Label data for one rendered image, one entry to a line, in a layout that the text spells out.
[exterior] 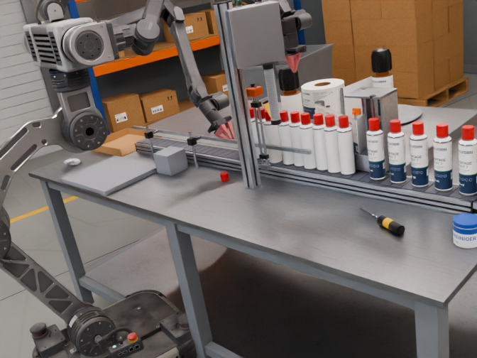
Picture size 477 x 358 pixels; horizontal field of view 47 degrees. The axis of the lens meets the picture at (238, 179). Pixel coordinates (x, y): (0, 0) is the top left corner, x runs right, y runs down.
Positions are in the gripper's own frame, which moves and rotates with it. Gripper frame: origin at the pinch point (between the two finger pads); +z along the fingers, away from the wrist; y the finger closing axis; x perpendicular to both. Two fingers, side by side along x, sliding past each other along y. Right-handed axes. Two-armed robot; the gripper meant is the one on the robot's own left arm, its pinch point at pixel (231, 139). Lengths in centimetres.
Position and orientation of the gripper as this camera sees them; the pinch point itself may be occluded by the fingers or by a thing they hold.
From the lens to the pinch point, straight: 223.3
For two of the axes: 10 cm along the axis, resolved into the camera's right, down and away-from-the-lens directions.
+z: 5.9, 7.7, -2.2
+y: 6.9, -3.5, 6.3
